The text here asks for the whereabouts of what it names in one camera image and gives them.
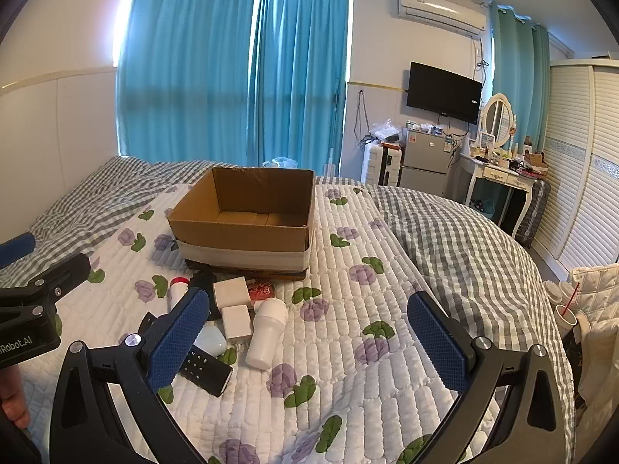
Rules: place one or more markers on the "paper cup with red straw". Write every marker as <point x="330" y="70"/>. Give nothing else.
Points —
<point x="567" y="314"/>

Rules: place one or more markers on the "wide blue curtain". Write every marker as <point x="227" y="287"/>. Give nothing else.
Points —
<point x="188" y="72"/>

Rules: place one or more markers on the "grey checkered bedsheet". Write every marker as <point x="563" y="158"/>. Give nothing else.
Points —
<point x="459" y="241"/>

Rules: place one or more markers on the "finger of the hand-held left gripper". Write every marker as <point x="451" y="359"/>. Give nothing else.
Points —
<point x="14" y="249"/>
<point x="63" y="273"/>

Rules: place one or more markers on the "white quilted jacket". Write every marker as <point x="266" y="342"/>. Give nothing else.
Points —
<point x="595" y="299"/>

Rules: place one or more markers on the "white dressing table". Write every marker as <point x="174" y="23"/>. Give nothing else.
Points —
<point x="498" y="174"/>

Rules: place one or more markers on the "narrow blue curtain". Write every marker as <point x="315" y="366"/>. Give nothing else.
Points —
<point x="300" y="77"/>

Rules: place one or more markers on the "white air conditioner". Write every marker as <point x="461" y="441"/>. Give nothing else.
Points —
<point x="440" y="12"/>

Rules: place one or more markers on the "white plastic bottle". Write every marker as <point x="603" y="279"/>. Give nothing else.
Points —
<point x="266" y="333"/>

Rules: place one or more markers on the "large white power adapter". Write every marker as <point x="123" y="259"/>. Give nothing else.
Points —
<point x="232" y="292"/>

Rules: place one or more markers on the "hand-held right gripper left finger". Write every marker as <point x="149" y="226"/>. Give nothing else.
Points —
<point x="179" y="343"/>

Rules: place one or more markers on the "white padded headboard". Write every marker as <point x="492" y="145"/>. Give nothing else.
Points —
<point x="58" y="145"/>

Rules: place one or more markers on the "black wall television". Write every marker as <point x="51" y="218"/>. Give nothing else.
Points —
<point x="442" y="92"/>

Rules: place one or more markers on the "brown cardboard box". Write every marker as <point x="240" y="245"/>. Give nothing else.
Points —
<point x="242" y="237"/>

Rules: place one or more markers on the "black pouch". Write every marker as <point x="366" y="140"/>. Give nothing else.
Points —
<point x="203" y="283"/>

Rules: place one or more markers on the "red packet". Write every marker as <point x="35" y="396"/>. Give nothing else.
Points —
<point x="262" y="292"/>

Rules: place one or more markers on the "silver small fridge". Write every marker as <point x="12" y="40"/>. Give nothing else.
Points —
<point x="428" y="159"/>

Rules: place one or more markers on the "blue bin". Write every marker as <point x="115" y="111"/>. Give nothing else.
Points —
<point x="483" y="208"/>

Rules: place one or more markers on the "white ribbed suitcase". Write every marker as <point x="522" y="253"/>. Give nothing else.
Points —
<point x="379" y="164"/>

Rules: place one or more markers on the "white oval mirror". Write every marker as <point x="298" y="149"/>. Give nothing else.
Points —
<point x="498" y="116"/>

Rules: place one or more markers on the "grey striped suitcase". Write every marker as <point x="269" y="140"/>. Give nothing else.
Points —
<point x="536" y="212"/>

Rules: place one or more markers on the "clear bag on suitcase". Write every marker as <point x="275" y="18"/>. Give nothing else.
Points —
<point x="385" y="130"/>

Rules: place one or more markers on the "clear water jug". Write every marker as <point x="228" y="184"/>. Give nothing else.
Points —
<point x="283" y="162"/>

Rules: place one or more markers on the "teal curtain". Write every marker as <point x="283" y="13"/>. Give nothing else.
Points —
<point x="520" y="77"/>

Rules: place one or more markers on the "small white power adapter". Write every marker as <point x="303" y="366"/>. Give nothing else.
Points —
<point x="238" y="324"/>

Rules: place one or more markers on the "light blue case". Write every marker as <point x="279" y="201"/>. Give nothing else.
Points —
<point x="212" y="341"/>

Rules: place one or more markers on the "black keypad device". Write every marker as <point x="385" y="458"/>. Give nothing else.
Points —
<point x="205" y="370"/>

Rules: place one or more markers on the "person's left hand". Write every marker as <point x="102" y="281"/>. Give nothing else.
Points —
<point x="13" y="403"/>

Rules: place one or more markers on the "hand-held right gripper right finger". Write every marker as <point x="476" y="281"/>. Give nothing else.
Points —
<point x="435" y="343"/>

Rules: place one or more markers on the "small white red-capped bottle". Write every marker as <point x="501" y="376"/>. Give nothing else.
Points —
<point x="178" y="294"/>

